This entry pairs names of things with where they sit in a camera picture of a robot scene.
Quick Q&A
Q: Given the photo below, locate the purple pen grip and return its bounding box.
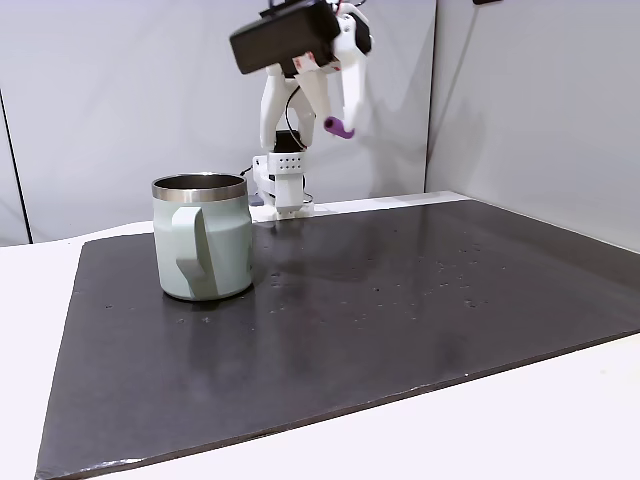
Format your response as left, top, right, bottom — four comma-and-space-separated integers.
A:
323, 115, 358, 141

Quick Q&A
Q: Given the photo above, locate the pale green steel mug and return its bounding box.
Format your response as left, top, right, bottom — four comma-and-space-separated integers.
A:
151, 172, 256, 302

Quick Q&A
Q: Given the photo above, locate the black table mat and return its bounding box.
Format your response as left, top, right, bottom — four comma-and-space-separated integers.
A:
34, 198, 640, 480

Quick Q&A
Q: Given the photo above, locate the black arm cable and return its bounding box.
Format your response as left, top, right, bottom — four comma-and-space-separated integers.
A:
282, 85, 307, 150

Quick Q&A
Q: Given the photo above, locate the black camera box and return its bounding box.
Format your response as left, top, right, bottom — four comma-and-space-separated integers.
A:
228, 2, 343, 77

